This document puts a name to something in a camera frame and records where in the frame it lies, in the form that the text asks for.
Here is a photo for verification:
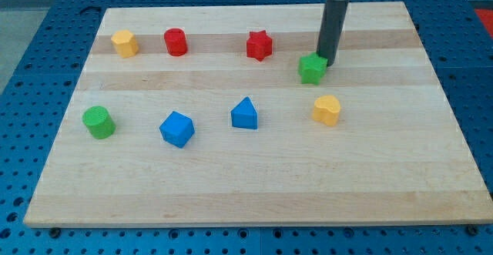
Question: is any yellow heart block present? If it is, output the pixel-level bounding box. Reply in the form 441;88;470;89
312;95;341;126

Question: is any red cylinder block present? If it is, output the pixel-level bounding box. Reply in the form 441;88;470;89
163;28;188;56

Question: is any green cylinder block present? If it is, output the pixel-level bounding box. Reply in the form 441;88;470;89
82;106;116;139

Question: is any blue cube block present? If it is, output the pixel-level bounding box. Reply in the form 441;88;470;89
159;111;195;148

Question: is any blue triangle block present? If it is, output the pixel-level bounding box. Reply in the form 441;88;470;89
230;97;258;129

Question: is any wooden board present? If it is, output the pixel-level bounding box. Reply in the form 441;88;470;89
24;2;492;228

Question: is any green star block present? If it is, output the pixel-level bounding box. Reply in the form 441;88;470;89
297;52;327;85

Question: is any yellow hexagon block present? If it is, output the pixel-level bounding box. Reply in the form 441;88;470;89
111;30;139;58

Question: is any red star block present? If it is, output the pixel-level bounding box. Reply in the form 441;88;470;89
246;30;273;62

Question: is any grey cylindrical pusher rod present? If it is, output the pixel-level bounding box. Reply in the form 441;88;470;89
317;0;349;67

